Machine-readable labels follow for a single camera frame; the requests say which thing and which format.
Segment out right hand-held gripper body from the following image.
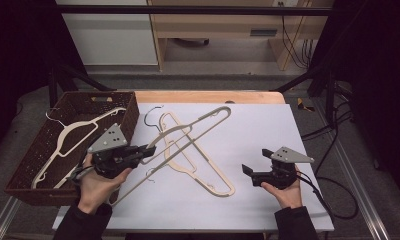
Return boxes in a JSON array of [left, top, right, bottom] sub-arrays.
[[251, 146, 316, 190]]

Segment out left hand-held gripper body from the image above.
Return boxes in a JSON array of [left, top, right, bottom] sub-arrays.
[[87, 122, 146, 180]]

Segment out white plastic clothes hanger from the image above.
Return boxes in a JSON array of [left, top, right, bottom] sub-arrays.
[[109, 105, 232, 206], [31, 107, 127, 190]]

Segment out brown woven plastic basket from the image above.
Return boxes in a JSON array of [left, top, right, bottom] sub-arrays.
[[4, 90, 141, 207]]

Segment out person's right hand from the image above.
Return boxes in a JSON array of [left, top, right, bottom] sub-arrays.
[[261, 166, 304, 210]]

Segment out person's left hand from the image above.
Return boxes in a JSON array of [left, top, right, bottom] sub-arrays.
[[77, 153, 134, 215]]

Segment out white table sheet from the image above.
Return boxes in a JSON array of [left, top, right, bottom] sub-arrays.
[[52, 102, 335, 233]]

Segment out cream plastic clothes hanger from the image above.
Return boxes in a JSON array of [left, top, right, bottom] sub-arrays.
[[145, 111, 236, 198]]

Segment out yellow and black tool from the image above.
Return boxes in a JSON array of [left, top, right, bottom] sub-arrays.
[[296, 97, 316, 113]]

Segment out black metal stand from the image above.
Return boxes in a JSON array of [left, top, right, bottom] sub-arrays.
[[48, 63, 117, 108], [271, 63, 336, 124]]

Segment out white cabinet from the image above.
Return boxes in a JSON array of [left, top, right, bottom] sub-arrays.
[[56, 0, 159, 67]]

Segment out black curtain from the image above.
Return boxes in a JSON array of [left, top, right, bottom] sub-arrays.
[[309, 0, 400, 208], [0, 0, 86, 161]]

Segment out light wooden desk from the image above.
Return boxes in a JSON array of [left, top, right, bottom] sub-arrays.
[[147, 0, 336, 72]]

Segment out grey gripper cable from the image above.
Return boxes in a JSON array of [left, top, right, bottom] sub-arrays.
[[69, 164, 97, 184]]

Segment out black floor cables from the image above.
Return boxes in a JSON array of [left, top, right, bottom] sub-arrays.
[[301, 83, 356, 174]]

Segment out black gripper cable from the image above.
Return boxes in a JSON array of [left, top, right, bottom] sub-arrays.
[[296, 173, 360, 221]]

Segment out aluminium rail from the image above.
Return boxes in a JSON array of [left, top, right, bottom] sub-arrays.
[[0, 196, 22, 240], [312, 99, 392, 240]]

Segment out hanging black cables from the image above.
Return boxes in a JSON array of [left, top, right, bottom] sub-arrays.
[[280, 1, 313, 70]]

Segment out yellow cable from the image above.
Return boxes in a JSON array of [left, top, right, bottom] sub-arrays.
[[282, 0, 313, 71]]

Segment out black horizontal frame bar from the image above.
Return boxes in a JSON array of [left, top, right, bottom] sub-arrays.
[[54, 4, 334, 17]]

